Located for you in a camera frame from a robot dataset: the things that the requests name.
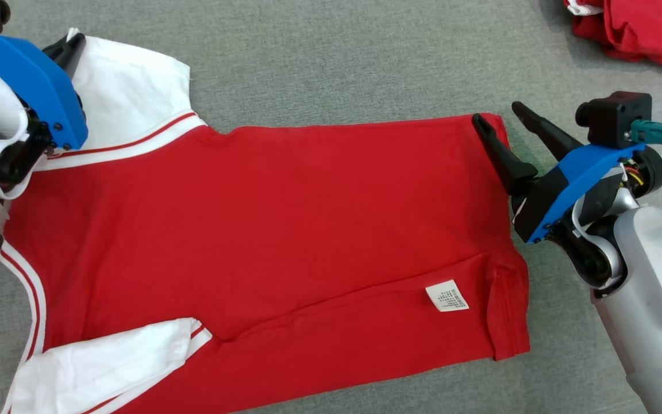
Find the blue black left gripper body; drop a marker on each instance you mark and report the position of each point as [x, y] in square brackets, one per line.
[38, 86]

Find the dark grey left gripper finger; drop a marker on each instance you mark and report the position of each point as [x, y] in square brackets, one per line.
[69, 54]

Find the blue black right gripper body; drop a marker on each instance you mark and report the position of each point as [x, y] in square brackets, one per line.
[572, 184]

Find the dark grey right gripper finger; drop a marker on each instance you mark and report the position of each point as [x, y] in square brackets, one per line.
[509, 167]
[549, 135]

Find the red shorts white trim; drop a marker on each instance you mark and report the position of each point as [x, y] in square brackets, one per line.
[647, 29]

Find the red jersey shirt white sleeves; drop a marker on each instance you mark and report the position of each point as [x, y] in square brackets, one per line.
[279, 218]

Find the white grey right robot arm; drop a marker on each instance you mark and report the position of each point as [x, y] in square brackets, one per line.
[653, 299]

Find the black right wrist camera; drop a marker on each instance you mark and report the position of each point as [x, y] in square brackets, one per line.
[612, 115]

